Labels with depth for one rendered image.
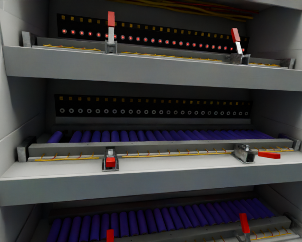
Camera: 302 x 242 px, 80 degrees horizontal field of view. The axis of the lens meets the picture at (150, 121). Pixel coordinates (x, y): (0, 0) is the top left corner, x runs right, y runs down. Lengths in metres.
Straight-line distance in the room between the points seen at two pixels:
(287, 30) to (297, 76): 0.16
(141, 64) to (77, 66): 0.11
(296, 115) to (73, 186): 0.52
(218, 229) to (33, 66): 0.48
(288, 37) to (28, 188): 0.65
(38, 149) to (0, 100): 0.10
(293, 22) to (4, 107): 0.65
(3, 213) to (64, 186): 0.10
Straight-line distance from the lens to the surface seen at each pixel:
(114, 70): 0.33
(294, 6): 0.60
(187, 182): 0.35
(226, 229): 0.49
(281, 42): 0.64
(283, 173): 0.47
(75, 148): 0.35
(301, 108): 0.57
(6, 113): 0.36
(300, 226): 0.59
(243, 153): 0.41
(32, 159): 0.37
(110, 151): 0.31
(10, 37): 0.39
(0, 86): 0.35
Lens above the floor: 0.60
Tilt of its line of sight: 4 degrees up
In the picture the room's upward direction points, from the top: 1 degrees counter-clockwise
